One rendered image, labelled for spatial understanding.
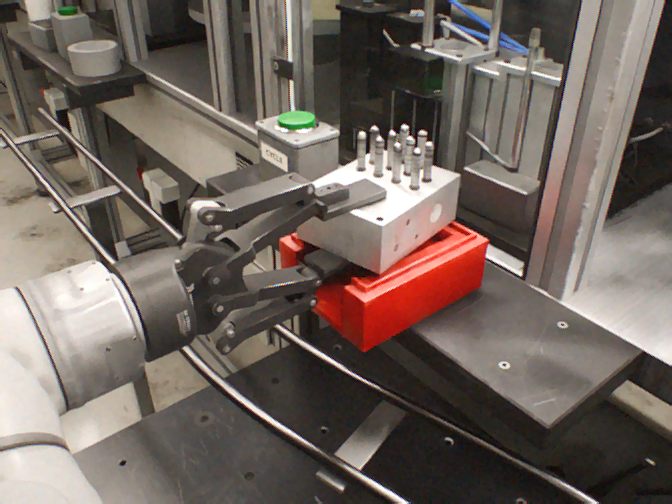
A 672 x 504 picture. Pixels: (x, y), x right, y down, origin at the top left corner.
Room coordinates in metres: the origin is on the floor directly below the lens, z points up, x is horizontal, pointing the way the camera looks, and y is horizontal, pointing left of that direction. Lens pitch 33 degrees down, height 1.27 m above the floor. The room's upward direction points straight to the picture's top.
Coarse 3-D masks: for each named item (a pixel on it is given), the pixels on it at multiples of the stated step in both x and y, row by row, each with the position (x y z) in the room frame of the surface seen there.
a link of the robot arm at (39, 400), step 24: (0, 312) 0.28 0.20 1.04; (24, 312) 0.28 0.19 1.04; (0, 336) 0.26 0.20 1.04; (24, 336) 0.27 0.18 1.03; (0, 360) 0.25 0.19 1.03; (24, 360) 0.26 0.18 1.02; (48, 360) 0.26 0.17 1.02; (0, 384) 0.23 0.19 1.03; (24, 384) 0.24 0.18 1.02; (48, 384) 0.26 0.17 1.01; (0, 408) 0.22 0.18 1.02; (24, 408) 0.23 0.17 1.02; (48, 408) 0.24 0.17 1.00; (0, 432) 0.21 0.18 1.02; (24, 432) 0.21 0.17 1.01; (48, 432) 0.22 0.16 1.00
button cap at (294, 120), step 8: (288, 112) 0.63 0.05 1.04; (296, 112) 0.63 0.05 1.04; (304, 112) 0.63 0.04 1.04; (280, 120) 0.61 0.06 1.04; (288, 120) 0.61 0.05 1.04; (296, 120) 0.61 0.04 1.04; (304, 120) 0.61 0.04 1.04; (312, 120) 0.61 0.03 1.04; (288, 128) 0.60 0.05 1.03; (296, 128) 0.60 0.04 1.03; (304, 128) 0.60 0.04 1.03
